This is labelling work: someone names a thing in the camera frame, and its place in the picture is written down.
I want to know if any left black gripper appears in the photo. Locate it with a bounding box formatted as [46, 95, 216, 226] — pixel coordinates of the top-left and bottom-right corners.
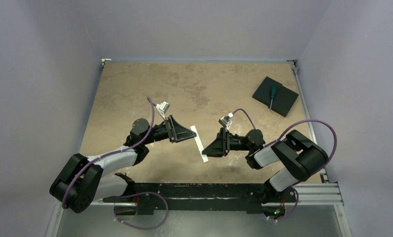
[142, 115, 195, 145]

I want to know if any white remote control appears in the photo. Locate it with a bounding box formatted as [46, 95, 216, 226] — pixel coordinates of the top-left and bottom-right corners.
[190, 125, 209, 163]

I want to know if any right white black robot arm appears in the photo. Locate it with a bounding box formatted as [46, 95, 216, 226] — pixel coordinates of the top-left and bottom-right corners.
[201, 128, 329, 201]

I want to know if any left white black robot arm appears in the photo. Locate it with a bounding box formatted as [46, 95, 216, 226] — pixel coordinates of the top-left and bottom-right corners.
[49, 116, 196, 213]

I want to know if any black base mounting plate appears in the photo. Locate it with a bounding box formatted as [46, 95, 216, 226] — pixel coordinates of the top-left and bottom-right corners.
[103, 175, 298, 216]

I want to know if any black foam block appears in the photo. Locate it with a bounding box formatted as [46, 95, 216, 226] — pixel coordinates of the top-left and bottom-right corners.
[252, 77, 299, 117]

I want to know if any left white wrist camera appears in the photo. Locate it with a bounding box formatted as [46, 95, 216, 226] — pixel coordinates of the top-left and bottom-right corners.
[156, 101, 170, 120]

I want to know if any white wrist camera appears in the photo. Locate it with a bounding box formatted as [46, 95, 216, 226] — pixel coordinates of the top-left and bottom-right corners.
[156, 101, 170, 120]
[218, 113, 234, 130]

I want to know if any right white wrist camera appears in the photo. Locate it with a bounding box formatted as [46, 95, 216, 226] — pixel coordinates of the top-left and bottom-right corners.
[218, 113, 234, 130]

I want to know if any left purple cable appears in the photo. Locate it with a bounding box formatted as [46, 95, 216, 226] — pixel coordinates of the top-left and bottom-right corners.
[61, 96, 159, 210]

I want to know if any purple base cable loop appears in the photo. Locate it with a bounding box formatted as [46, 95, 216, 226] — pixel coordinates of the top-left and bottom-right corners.
[113, 191, 170, 231]

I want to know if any green handled screwdriver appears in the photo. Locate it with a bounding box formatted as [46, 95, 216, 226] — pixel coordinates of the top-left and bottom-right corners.
[269, 85, 278, 111]

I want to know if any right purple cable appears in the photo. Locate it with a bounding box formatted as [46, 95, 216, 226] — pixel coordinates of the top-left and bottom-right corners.
[231, 108, 338, 184]

